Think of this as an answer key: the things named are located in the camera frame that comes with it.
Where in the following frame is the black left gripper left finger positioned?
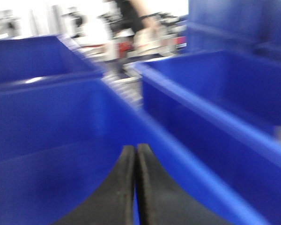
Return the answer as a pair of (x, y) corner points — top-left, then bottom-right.
(54, 145), (135, 225)

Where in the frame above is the blue bin left of target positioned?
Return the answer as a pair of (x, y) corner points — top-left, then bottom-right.
(0, 79), (268, 225)

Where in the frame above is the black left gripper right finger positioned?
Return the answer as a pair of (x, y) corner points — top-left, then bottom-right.
(136, 143), (230, 225)

